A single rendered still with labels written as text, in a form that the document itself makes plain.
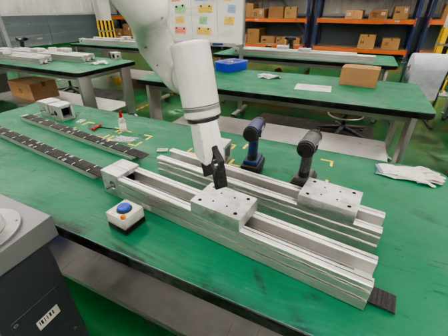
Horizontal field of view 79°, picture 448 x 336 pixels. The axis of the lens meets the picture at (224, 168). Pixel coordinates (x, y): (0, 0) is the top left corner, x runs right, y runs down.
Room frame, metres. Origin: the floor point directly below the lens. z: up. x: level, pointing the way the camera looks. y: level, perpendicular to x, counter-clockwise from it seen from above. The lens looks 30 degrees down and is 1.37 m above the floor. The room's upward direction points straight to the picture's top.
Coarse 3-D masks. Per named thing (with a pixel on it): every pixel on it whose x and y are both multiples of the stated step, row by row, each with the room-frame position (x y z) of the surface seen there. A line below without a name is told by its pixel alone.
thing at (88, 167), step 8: (0, 128) 1.38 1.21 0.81; (8, 136) 1.27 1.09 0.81; (16, 136) 1.27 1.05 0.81; (24, 136) 1.27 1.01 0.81; (24, 144) 1.19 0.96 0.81; (32, 144) 1.18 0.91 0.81; (40, 144) 1.18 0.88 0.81; (48, 152) 1.09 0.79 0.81; (56, 152) 1.09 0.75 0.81; (64, 152) 1.09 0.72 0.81; (64, 160) 1.02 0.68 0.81; (72, 160) 1.02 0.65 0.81; (80, 160) 1.02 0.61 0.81; (80, 168) 0.95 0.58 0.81; (88, 168) 0.95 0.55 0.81; (96, 168) 0.95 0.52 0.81
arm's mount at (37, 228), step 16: (0, 208) 0.65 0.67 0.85; (16, 208) 0.65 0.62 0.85; (32, 208) 0.64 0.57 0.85; (32, 224) 0.58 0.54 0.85; (48, 224) 0.60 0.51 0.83; (16, 240) 0.52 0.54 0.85; (32, 240) 0.55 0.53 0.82; (48, 240) 0.58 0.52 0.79; (0, 256) 0.48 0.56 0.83; (16, 256) 0.51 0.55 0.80; (0, 272) 0.47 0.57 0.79
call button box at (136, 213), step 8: (128, 200) 0.71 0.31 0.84; (112, 208) 0.66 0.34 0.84; (136, 208) 0.66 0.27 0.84; (112, 216) 0.63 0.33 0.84; (120, 216) 0.63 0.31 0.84; (128, 216) 0.63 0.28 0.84; (136, 216) 0.64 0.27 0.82; (144, 216) 0.67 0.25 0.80; (112, 224) 0.64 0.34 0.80; (120, 224) 0.61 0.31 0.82; (128, 224) 0.62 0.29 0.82; (136, 224) 0.64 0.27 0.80; (120, 232) 0.62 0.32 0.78; (128, 232) 0.61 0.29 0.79
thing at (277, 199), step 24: (168, 168) 0.92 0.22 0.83; (192, 168) 0.86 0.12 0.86; (240, 192) 0.75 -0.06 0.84; (264, 192) 0.71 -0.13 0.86; (288, 192) 0.74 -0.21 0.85; (288, 216) 0.66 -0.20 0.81; (312, 216) 0.62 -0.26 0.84; (360, 216) 0.62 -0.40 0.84; (384, 216) 0.60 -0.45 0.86; (336, 240) 0.58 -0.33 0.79; (360, 240) 0.56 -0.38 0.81
